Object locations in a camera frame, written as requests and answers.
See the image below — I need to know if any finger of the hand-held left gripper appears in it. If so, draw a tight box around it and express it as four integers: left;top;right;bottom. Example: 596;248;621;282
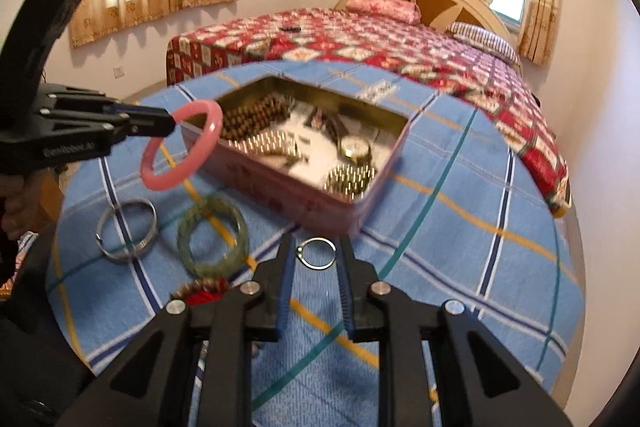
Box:
41;109;178;140
47;92;177;120

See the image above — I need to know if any green jade bangle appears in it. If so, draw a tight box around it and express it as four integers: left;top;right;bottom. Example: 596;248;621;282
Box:
177;197;249;275

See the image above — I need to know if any pink tin box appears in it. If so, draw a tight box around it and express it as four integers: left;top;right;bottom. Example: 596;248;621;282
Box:
180;76;412;240

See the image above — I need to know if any wooden bead necklace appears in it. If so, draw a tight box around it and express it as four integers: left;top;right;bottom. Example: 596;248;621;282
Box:
220;91;292;142

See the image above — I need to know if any metal ball bracelet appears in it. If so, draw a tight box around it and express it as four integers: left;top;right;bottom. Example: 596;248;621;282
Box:
322;164;378;202

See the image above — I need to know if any pink bangle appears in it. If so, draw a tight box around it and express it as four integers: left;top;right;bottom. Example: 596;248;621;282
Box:
140;101;224;192

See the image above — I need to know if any red tassel bracelet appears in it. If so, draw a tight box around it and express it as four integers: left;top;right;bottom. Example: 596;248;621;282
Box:
170;274;236;308

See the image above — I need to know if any pink pillow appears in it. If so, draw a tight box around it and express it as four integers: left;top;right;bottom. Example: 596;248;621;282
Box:
345;0;422;25

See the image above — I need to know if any wide silver bangle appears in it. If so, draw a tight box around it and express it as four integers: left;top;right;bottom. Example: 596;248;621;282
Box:
96;198;160;264

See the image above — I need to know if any cream arched headboard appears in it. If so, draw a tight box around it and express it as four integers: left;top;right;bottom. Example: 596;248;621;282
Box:
334;0;523;58

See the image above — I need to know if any striped pillow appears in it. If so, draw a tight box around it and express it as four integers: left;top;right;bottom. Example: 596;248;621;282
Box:
446;22;521;65

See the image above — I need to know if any pearl necklace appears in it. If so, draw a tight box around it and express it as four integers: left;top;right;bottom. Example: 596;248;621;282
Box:
245;131;306;170

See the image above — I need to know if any blue plaid tablecloth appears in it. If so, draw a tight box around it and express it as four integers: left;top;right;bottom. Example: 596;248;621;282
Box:
45;59;586;427

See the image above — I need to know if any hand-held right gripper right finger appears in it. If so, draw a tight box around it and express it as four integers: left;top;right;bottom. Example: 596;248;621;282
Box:
335;234;576;427

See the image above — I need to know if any gold wristwatch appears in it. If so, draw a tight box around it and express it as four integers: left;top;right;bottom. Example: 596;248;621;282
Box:
312;109;373;165

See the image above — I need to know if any person's left hand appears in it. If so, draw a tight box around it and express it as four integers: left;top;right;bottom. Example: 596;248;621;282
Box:
0;176;35;242

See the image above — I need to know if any red patterned bedspread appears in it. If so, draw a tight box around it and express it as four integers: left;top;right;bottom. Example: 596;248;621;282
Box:
165;7;571;215

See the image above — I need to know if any thin silver wire bangle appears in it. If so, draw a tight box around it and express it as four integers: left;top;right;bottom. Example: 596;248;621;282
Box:
296;238;337;271

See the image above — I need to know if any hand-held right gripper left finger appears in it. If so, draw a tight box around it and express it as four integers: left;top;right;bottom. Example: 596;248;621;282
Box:
85;234;296;427

